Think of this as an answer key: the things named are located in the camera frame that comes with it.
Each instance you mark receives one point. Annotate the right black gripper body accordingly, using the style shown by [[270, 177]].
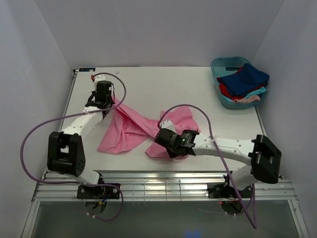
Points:
[[163, 139]]

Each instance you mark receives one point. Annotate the pink t shirt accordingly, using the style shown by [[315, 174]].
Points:
[[128, 129]]

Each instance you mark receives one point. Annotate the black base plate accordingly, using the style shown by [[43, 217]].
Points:
[[98, 192], [224, 191]]

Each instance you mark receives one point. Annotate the teal plastic laundry basket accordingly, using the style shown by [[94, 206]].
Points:
[[226, 66]]

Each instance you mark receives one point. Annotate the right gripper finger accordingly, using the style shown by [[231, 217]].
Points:
[[173, 152], [187, 152]]

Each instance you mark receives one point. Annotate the dark blue t shirt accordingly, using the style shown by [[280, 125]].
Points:
[[257, 74]]

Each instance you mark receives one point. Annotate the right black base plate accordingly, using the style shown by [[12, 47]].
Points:
[[224, 191]]

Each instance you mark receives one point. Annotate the turquoise garment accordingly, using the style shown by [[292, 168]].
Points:
[[256, 92]]

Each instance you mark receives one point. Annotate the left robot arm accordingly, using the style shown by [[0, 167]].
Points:
[[66, 153]]

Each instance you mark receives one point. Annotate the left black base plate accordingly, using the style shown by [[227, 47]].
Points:
[[98, 192]]

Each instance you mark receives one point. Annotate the light pink garment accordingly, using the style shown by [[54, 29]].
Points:
[[251, 99]]

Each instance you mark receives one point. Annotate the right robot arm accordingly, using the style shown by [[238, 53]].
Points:
[[261, 158]]

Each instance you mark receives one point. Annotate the blue label sticker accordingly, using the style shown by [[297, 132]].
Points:
[[87, 69]]

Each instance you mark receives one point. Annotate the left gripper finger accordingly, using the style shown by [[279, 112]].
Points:
[[105, 112], [110, 103]]

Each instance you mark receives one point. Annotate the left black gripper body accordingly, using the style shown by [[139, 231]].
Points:
[[105, 109]]

